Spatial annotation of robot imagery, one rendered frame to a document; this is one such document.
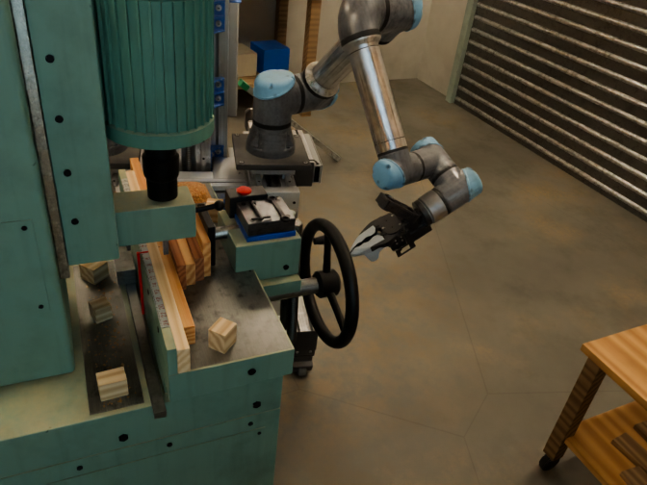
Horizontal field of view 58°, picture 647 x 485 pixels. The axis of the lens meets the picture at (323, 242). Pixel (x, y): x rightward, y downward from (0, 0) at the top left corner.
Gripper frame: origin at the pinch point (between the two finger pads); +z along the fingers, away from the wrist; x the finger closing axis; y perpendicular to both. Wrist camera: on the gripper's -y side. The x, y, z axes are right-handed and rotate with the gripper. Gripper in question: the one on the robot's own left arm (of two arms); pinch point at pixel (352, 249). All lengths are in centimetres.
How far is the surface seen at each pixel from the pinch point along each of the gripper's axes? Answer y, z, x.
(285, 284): -17.2, 17.1, -15.7
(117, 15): -76, 15, -17
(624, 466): 93, -36, -43
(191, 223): -40.7, 24.6, -14.5
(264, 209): -30.1, 12.5, -7.9
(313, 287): -9.2, 12.7, -12.6
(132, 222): -47, 32, -15
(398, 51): 153, -151, 335
